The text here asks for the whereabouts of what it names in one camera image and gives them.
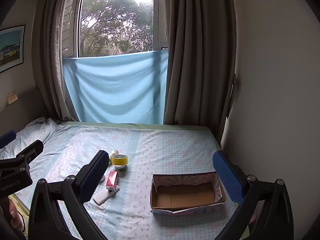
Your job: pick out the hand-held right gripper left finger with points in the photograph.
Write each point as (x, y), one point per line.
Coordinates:
(92, 180)

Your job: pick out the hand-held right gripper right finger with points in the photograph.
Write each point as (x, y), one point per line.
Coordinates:
(227, 177)

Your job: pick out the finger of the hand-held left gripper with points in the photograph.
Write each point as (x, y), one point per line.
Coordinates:
(31, 151)
(7, 138)

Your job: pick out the red carton box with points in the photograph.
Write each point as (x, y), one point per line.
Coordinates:
(112, 180)

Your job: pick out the small dark jar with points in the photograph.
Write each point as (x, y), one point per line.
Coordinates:
(120, 170)

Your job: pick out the yellow tape roll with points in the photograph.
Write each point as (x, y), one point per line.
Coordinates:
(120, 159)

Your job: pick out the white pill bottle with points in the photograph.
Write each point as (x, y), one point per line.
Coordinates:
(114, 152)

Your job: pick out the cardboard box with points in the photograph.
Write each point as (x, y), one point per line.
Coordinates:
(183, 198)

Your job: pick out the person's left hand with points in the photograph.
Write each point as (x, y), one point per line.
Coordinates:
(15, 213)

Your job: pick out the white earbud case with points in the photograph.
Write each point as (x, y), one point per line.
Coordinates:
(102, 178)

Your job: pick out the white remote control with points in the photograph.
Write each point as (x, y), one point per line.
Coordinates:
(102, 197)

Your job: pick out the light floral pillow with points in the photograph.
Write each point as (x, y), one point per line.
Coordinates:
(37, 131)

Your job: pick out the grey padded headboard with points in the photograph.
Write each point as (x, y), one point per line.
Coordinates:
(27, 107)

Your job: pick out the small paper note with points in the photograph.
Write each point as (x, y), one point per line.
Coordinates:
(12, 98)

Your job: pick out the grey-brown curtain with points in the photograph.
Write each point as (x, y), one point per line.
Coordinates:
(200, 55)
(50, 62)

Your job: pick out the light blue cloth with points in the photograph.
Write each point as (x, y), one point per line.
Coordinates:
(112, 87)

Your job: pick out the window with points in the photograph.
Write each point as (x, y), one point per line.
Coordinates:
(115, 17)

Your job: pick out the wall poster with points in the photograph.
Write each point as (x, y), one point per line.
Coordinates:
(11, 48)

